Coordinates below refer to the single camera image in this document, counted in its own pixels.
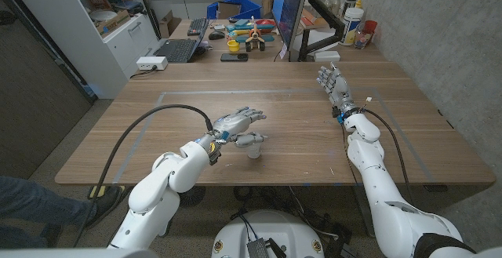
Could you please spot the dark-lid bottle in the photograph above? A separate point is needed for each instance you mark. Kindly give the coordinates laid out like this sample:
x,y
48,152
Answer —
x,y
350,3

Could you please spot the wooden toy plane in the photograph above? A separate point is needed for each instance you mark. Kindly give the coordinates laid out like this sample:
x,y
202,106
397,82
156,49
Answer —
x,y
255,36

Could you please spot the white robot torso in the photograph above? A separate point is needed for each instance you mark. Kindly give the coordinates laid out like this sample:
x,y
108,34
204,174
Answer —
x,y
270,226

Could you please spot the black laptop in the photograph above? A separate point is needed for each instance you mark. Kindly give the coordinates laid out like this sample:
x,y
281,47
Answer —
x,y
178,49

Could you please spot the computer monitor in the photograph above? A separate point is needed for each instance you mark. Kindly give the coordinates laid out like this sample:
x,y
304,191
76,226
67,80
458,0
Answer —
x,y
288,3

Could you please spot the clear glass jar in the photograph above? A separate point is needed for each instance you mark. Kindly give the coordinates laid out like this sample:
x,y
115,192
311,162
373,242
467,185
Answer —
x,y
361,39

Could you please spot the white flat box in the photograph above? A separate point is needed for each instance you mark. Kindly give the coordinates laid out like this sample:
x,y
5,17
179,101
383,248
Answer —
x,y
326,56

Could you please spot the blue plastic bin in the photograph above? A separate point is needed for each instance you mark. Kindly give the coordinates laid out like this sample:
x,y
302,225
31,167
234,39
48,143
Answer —
x,y
251,7

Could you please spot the black keyboard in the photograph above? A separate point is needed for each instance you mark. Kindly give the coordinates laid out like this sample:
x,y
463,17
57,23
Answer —
x,y
198,26

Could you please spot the yellow floor pad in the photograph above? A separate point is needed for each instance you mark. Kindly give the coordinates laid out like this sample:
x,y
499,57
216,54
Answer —
x,y
94,192

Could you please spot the black shoe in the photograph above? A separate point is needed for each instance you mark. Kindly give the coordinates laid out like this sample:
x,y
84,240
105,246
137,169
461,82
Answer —
x,y
105,205

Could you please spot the white labelled canister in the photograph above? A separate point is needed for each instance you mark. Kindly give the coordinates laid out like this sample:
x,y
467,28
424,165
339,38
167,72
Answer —
x,y
351,26

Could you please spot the white shelf cabinet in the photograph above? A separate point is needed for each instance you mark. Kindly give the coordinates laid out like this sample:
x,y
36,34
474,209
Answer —
x,y
51,26

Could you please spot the paper note on monitor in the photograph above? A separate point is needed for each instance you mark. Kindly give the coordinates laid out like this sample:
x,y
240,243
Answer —
x,y
283,51

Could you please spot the black smartphone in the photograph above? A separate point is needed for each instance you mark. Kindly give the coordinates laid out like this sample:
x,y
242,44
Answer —
x,y
234,57

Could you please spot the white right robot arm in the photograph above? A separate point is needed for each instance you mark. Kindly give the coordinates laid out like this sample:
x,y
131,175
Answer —
x,y
380,187

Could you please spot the white power strip box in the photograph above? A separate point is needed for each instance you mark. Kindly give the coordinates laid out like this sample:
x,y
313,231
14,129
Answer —
x,y
151,62

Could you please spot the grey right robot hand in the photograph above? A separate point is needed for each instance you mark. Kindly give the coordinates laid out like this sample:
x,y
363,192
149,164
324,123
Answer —
x,y
339,89

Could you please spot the red bowl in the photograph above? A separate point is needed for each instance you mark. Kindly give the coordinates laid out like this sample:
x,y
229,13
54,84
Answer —
x,y
266,24

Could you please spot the person's leg in jeans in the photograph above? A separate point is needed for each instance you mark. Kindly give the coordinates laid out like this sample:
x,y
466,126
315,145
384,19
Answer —
x,y
35,203

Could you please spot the black round fan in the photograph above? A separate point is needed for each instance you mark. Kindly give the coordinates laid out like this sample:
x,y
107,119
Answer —
x,y
193,196

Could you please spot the small cardboard box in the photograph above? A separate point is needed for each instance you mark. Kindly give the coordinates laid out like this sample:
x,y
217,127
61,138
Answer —
x,y
168,24

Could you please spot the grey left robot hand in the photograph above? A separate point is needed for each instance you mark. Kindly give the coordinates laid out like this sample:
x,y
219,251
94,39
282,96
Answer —
x,y
235,122

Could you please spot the yellow cup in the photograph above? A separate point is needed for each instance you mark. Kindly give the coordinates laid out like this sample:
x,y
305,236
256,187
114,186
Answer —
x,y
233,46

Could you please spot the black computer mouse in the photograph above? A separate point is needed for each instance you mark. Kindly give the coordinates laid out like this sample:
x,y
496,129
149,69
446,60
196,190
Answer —
x,y
216,35

